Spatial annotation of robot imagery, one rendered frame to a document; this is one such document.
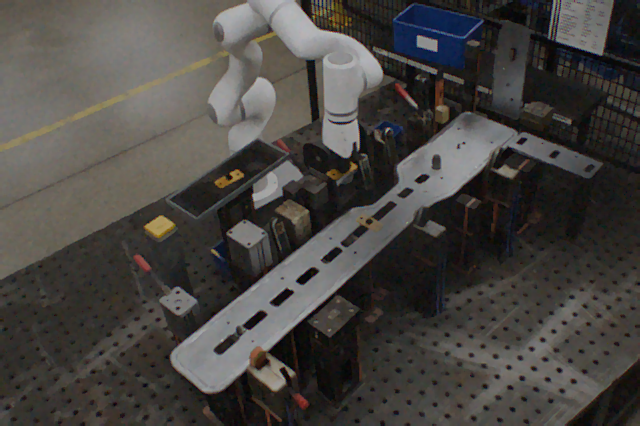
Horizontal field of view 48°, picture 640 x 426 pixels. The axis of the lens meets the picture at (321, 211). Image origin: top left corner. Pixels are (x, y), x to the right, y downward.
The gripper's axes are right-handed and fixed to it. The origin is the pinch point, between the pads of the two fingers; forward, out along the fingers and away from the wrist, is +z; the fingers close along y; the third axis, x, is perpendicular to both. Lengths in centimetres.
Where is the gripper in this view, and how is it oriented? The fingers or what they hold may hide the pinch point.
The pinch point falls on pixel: (342, 163)
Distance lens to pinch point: 194.5
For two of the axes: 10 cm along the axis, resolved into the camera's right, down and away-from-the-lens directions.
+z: 0.3, 7.5, 6.6
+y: 6.4, 4.9, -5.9
